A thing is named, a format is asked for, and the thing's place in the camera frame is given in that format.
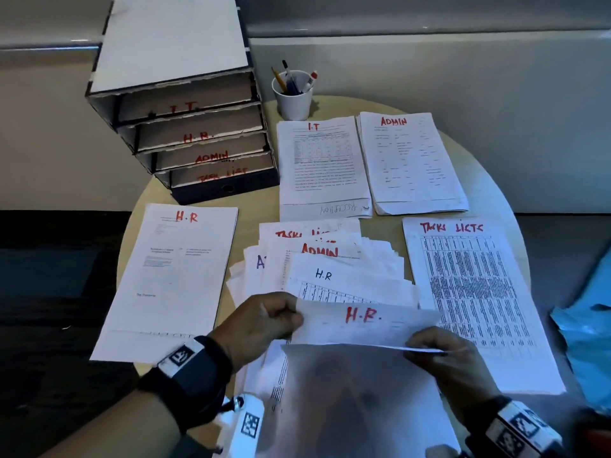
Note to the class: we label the unsorted pile of papers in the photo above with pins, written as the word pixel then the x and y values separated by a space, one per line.
pixel 353 262

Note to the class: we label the round wooden table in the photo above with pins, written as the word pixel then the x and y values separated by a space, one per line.
pixel 253 209

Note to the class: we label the blue pen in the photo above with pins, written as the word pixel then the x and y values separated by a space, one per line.
pixel 294 88

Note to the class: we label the person's left forearm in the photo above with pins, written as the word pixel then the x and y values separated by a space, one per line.
pixel 119 429

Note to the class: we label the cardboard document tray organizer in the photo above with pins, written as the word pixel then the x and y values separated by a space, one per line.
pixel 167 38

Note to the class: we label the Admin paper stack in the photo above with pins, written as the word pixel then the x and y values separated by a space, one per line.
pixel 410 166

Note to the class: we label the white red-capped marker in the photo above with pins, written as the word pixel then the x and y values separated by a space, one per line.
pixel 310 80

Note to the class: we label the I.T. paper stack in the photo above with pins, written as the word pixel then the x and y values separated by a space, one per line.
pixel 324 185

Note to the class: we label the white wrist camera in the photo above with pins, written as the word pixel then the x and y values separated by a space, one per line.
pixel 246 424
pixel 444 452

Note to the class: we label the H.R. paper stack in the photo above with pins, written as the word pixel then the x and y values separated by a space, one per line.
pixel 167 290

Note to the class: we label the thin white letter sheet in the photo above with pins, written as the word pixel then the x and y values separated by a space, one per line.
pixel 363 324

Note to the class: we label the black pen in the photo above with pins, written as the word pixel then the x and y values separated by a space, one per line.
pixel 289 73

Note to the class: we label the person's right hand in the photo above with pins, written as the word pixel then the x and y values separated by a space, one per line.
pixel 458 372

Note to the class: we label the person's left hand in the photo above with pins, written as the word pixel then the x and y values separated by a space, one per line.
pixel 253 329

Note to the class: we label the white pen cup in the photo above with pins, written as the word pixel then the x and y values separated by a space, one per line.
pixel 293 107

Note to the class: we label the blue plastic bag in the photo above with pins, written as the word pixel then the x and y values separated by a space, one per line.
pixel 587 338

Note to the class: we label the yellow pencil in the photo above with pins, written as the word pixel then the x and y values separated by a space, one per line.
pixel 278 80

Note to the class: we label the Task Lists paper stack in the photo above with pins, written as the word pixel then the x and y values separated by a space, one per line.
pixel 482 290

